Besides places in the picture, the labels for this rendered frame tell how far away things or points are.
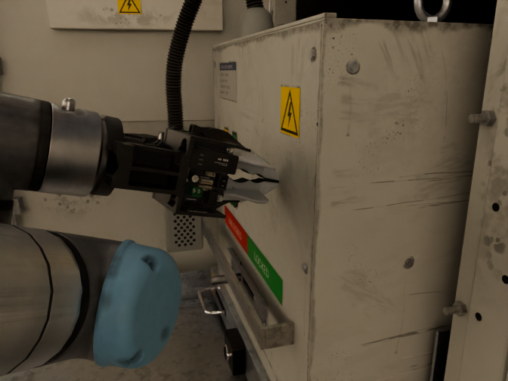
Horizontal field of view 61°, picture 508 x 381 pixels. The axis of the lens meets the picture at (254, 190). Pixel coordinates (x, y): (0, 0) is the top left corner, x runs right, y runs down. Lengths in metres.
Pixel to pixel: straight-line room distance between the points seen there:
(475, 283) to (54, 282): 0.37
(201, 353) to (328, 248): 0.47
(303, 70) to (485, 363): 0.33
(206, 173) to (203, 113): 0.60
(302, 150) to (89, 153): 0.20
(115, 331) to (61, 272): 0.05
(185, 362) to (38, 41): 0.71
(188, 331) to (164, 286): 0.63
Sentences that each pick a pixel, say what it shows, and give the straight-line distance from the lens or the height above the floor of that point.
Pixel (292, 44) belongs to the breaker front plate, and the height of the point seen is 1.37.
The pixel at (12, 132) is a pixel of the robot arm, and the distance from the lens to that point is 0.36.
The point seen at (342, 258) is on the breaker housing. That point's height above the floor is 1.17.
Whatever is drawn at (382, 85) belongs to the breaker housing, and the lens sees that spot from 0.42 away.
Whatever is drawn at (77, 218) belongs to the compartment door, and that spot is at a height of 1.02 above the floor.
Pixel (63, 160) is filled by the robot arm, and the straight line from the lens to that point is 0.36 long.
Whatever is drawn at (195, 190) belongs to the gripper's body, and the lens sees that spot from 0.40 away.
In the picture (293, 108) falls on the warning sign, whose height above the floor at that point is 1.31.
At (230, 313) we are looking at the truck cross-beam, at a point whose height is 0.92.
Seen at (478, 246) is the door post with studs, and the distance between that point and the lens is 0.46.
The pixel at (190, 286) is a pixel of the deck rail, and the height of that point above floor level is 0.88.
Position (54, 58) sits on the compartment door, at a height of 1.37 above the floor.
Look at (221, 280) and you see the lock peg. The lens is 0.72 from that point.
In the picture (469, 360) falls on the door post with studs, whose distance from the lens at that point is 0.51.
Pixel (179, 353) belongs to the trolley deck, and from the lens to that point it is 0.85.
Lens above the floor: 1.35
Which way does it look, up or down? 16 degrees down
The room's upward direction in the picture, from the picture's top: straight up
